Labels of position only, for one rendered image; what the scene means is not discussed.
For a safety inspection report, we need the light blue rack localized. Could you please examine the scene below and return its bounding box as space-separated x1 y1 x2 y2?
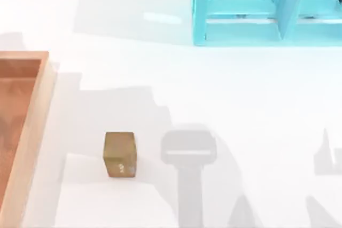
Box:
191 0 342 48

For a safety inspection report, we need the brown wooden block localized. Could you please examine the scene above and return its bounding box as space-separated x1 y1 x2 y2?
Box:
102 131 137 178

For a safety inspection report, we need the shallow salmon-coloured box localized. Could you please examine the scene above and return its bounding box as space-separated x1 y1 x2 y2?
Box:
0 50 57 228

